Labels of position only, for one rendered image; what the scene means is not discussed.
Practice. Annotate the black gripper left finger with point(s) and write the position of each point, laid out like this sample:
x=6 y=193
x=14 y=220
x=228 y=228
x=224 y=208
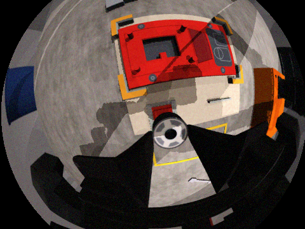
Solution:
x=132 y=168

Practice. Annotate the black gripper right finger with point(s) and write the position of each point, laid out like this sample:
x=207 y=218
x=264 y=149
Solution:
x=220 y=153

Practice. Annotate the black tyre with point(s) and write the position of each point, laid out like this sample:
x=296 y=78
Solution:
x=167 y=121

